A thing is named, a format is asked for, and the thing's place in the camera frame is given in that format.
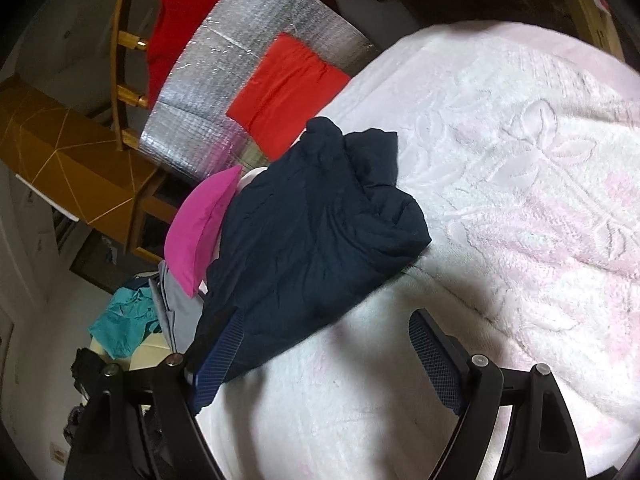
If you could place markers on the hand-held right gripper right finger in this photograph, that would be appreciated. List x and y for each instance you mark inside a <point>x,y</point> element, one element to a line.
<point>435,355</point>

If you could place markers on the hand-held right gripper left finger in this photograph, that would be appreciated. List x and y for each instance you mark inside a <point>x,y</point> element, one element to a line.
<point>220,360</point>

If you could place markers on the white floral blanket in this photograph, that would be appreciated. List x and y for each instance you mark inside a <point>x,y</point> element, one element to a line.
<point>500,160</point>

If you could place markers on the magenta pillow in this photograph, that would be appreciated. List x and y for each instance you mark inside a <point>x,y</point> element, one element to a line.
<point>200,230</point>

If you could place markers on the red pillow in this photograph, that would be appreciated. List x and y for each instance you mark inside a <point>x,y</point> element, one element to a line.
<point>285,90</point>

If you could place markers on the navy zip jacket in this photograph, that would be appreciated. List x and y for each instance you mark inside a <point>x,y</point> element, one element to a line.
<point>310,240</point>

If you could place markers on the silver foil insulation mat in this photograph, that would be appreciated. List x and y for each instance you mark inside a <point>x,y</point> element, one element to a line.
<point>215,80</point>

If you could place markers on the red cloth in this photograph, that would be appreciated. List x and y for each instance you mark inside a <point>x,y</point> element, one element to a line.
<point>185,15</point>

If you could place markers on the wall socket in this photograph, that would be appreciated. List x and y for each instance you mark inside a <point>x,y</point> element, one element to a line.
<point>57,455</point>

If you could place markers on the grey garment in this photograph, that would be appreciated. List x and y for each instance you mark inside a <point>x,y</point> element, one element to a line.
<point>177,310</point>

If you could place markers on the teal garment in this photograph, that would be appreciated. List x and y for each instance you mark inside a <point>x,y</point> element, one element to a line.
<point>122,320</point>

